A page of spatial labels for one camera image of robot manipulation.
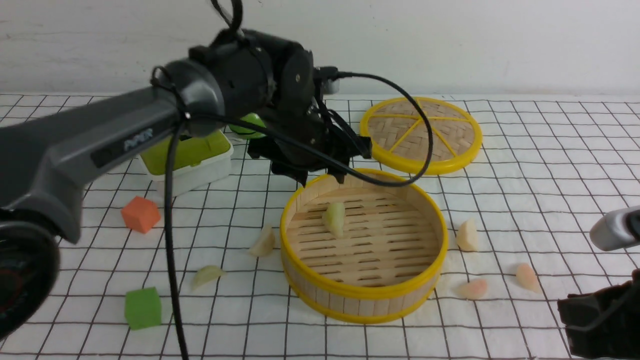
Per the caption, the pale green dumpling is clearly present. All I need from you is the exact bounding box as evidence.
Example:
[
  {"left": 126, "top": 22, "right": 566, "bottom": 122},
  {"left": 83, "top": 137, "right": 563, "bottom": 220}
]
[
  {"left": 190, "top": 265, "right": 227, "bottom": 292},
  {"left": 322, "top": 202, "right": 346, "bottom": 239}
]

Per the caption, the green toy ball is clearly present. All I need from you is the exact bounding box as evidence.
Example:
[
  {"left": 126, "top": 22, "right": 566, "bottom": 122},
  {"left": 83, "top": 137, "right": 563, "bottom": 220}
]
[{"left": 228, "top": 112, "right": 268, "bottom": 140}]

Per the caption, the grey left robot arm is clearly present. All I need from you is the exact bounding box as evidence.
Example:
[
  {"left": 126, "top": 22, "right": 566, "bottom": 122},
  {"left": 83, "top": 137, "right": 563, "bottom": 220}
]
[{"left": 0, "top": 29, "right": 372, "bottom": 338}]

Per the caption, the pink dumpling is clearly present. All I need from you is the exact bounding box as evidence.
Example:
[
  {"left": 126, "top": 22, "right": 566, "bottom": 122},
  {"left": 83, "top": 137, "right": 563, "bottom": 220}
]
[
  {"left": 455, "top": 278, "right": 489, "bottom": 301},
  {"left": 515, "top": 263, "right": 542, "bottom": 294}
]

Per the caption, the woven bamboo steamer lid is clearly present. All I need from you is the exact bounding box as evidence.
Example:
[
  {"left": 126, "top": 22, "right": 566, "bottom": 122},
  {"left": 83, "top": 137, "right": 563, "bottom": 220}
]
[{"left": 359, "top": 96, "right": 483, "bottom": 176}]

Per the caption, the bamboo steamer tray yellow rim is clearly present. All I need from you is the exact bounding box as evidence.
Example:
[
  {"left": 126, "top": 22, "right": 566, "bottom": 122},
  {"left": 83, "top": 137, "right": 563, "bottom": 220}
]
[{"left": 279, "top": 174, "right": 450, "bottom": 324}]

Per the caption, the orange foam cube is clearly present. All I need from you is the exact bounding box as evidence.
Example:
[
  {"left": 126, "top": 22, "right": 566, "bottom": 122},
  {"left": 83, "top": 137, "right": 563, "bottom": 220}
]
[{"left": 120, "top": 196, "right": 162, "bottom": 234}]

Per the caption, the white black grid tablecloth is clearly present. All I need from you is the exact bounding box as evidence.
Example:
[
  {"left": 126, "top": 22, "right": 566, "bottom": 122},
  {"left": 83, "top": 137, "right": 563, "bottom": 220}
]
[{"left": 1, "top": 96, "right": 640, "bottom": 360}]

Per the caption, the white dumpling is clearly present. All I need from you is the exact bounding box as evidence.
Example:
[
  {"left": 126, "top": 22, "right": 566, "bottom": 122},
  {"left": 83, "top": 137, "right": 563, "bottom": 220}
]
[
  {"left": 455, "top": 218, "right": 479, "bottom": 252},
  {"left": 248, "top": 224, "right": 276, "bottom": 258}
]

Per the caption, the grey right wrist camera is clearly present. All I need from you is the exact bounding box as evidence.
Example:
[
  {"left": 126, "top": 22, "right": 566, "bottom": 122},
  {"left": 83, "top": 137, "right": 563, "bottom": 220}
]
[{"left": 589, "top": 206, "right": 640, "bottom": 252}]

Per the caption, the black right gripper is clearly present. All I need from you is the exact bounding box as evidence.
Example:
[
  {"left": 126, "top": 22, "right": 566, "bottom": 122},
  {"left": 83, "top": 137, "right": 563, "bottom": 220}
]
[{"left": 557, "top": 269, "right": 640, "bottom": 360}]

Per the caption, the green lid white box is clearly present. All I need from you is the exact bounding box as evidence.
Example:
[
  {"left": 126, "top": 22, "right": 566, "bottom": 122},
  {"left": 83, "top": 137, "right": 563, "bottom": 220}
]
[{"left": 138, "top": 130, "right": 234, "bottom": 197}]

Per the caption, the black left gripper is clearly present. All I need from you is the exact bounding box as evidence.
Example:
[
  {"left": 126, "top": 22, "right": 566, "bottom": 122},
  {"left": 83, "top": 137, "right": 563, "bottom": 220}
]
[{"left": 189, "top": 29, "right": 373, "bottom": 166}]

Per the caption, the green foam cube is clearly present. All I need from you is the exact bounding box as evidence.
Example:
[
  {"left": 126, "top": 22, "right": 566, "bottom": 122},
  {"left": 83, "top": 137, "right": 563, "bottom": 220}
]
[{"left": 124, "top": 287, "right": 162, "bottom": 331}]

